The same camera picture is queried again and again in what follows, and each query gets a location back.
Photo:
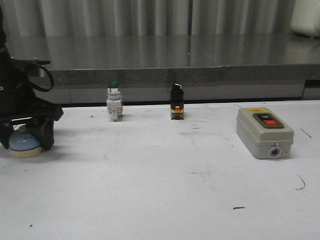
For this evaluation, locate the blue desk bell cream base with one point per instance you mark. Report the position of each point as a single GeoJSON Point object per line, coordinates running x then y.
{"type": "Point", "coordinates": [22, 144]}

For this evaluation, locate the white appliance in background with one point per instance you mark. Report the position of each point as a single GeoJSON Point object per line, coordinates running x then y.
{"type": "Point", "coordinates": [305, 18]}

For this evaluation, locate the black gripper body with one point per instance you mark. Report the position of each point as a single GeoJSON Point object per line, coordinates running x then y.
{"type": "Point", "coordinates": [17, 97]}

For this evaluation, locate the green pushbutton switch white body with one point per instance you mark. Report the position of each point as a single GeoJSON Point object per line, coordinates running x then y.
{"type": "Point", "coordinates": [114, 101]}

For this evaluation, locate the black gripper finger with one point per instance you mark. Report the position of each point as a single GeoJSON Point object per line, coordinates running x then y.
{"type": "Point", "coordinates": [44, 132]}
{"type": "Point", "coordinates": [6, 129]}

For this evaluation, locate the black selector switch orange base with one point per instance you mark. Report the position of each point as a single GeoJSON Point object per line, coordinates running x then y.
{"type": "Point", "coordinates": [177, 102]}

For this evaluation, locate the grey on off switch box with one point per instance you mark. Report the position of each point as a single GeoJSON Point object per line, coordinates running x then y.
{"type": "Point", "coordinates": [264, 134]}

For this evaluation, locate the grey stone counter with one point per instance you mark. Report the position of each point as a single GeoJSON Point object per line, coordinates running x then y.
{"type": "Point", "coordinates": [210, 68]}

